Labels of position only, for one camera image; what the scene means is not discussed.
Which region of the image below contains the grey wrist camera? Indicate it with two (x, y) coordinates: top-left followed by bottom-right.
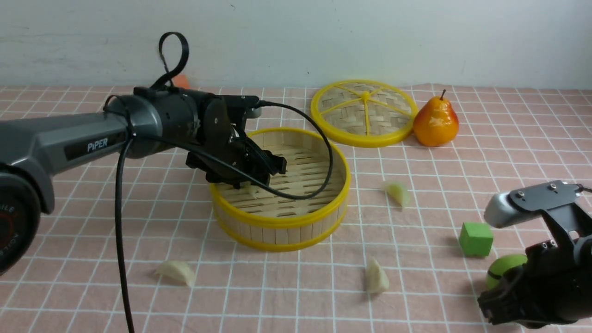
(244, 105), (262, 119)
(484, 180), (591, 251)

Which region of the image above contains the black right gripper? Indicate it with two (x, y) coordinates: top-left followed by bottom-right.
(477, 240), (592, 329)

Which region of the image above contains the cream dumpling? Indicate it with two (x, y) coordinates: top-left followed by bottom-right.
(154, 260), (196, 288)
(364, 258), (390, 295)

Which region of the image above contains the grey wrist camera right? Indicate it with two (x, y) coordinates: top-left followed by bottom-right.
(484, 180), (591, 251)

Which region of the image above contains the green foam cube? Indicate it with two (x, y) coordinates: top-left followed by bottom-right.
(458, 222), (494, 258)

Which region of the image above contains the orange foam cube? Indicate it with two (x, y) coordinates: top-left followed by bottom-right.
(172, 74), (191, 89)

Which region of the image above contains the green toy watermelon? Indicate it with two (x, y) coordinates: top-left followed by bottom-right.
(486, 254), (527, 290)

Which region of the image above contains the yellow rimmed bamboo steamer lid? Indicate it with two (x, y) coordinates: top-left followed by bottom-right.
(309, 80), (419, 148)

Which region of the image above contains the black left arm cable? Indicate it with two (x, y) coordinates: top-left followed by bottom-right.
(103, 31), (334, 333)

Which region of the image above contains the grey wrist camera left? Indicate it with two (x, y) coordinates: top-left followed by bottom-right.
(244, 105), (262, 119)

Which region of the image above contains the pale green dumpling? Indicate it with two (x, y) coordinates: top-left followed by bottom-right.
(245, 184), (258, 198)
(383, 181), (411, 209)

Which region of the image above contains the orange yellow toy pear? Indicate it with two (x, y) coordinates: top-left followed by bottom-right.
(413, 89), (460, 147)

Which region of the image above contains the yellow rimmed bamboo steamer tray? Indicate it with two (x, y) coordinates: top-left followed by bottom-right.
(210, 127), (351, 252)

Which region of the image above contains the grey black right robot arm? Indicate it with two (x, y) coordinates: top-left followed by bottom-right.
(478, 238), (592, 329)

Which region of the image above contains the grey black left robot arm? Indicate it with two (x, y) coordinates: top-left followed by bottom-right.
(0, 87), (287, 273)

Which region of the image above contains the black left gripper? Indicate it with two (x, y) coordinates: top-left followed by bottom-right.
(185, 95), (287, 188)

